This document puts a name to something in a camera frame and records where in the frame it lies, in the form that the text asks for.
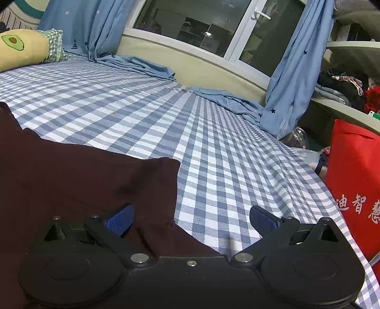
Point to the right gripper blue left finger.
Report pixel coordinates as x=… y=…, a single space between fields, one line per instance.
x=120 y=220

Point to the left blue star curtain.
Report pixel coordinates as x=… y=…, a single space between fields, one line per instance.
x=89 y=27

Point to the teal white headboard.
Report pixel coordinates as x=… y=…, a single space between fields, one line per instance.
x=24 y=14

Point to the yellow avocado print quilt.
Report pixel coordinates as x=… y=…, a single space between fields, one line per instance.
x=21 y=48

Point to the green checked pillow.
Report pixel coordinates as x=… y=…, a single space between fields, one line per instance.
x=55 y=42

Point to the white framed window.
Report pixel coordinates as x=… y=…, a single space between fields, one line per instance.
x=247 y=38

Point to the red fabric tote bag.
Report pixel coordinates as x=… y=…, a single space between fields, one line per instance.
x=353 y=180

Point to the right blue star curtain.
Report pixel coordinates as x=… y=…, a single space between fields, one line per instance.
x=293 y=82

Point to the blue star curtain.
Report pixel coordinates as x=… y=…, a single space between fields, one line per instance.
x=293 y=82
x=89 y=27

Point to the blue white checked bedsheet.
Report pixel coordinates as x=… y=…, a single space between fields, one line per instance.
x=227 y=164

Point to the dark maroon t-shirt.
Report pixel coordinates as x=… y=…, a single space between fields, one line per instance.
x=41 y=179

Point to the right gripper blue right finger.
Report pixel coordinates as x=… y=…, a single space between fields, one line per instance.
x=263 y=221

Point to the white wall shelf unit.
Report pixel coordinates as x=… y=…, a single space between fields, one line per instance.
x=352 y=46

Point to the clothes pile on shelf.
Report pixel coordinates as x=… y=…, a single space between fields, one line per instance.
x=356 y=90

